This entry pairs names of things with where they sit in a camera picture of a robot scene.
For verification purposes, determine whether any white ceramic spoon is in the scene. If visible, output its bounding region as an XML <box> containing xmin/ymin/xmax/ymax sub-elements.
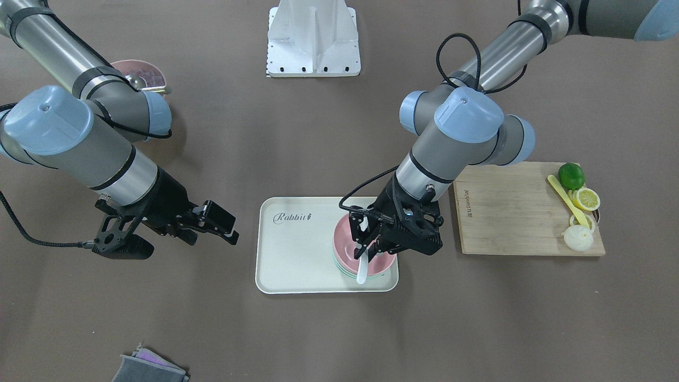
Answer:
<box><xmin>356</xmin><ymin>218</ymin><xmax>369</xmax><ymax>285</ymax></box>

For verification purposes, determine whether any lemon slice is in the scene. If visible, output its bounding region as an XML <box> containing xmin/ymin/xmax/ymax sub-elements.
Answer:
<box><xmin>571</xmin><ymin>187</ymin><xmax>601</xmax><ymax>211</ymax></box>

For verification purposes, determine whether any yellow plastic spoon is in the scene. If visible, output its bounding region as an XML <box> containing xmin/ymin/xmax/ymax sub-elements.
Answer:
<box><xmin>546</xmin><ymin>174</ymin><xmax>595</xmax><ymax>231</ymax></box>

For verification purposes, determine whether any large pink bowl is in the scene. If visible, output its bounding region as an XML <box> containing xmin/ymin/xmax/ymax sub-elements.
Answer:
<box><xmin>111</xmin><ymin>59</ymin><xmax>167</xmax><ymax>85</ymax></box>

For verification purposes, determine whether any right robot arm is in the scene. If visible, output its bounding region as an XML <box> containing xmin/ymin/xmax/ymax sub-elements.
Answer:
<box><xmin>2</xmin><ymin>1</ymin><xmax>239</xmax><ymax>259</ymax></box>

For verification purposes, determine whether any green bowl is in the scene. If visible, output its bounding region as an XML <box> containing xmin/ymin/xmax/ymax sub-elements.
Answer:
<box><xmin>333</xmin><ymin>260</ymin><xmax>396</xmax><ymax>281</ymax></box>

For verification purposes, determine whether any small pink bowl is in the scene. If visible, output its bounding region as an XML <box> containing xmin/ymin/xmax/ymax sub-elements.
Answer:
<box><xmin>332</xmin><ymin>214</ymin><xmax>397</xmax><ymax>275</ymax></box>

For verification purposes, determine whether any metal utensil in bowl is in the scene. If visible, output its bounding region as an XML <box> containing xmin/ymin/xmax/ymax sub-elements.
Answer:
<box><xmin>125</xmin><ymin>74</ymin><xmax>172</xmax><ymax>96</ymax></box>

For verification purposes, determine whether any green lime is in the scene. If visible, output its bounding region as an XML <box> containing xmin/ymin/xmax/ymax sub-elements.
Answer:
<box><xmin>558</xmin><ymin>162</ymin><xmax>586</xmax><ymax>189</ymax></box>

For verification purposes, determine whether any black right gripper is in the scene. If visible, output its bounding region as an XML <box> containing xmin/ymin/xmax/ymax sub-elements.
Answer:
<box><xmin>95</xmin><ymin>168</ymin><xmax>240</xmax><ymax>245</ymax></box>

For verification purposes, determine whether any wooden cutting board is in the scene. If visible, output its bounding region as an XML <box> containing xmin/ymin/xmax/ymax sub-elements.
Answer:
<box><xmin>452</xmin><ymin>161</ymin><xmax>606</xmax><ymax>257</ymax></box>

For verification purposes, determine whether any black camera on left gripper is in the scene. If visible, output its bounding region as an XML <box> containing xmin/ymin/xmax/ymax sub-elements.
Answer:
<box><xmin>347</xmin><ymin>205</ymin><xmax>379</xmax><ymax>232</ymax></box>

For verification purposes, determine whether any cream serving tray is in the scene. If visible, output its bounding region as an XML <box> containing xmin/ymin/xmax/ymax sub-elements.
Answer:
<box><xmin>255</xmin><ymin>196</ymin><xmax>399</xmax><ymax>293</ymax></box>

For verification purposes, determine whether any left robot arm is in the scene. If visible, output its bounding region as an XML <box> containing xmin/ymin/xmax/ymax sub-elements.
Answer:
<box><xmin>339</xmin><ymin>1</ymin><xmax>678</xmax><ymax>263</ymax></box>

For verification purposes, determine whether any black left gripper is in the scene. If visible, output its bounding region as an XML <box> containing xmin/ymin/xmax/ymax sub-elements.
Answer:
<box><xmin>353</xmin><ymin>176</ymin><xmax>443</xmax><ymax>262</ymax></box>

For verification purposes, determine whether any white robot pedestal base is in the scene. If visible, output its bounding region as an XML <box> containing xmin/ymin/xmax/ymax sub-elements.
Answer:
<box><xmin>266</xmin><ymin>1</ymin><xmax>361</xmax><ymax>78</ymax></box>

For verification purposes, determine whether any white onion piece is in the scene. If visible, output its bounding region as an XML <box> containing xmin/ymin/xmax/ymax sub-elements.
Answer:
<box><xmin>562</xmin><ymin>225</ymin><xmax>594</xmax><ymax>251</ymax></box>

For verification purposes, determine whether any grey folded cloth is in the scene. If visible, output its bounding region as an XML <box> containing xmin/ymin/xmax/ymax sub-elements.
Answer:
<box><xmin>112</xmin><ymin>345</ymin><xmax>190</xmax><ymax>381</ymax></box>

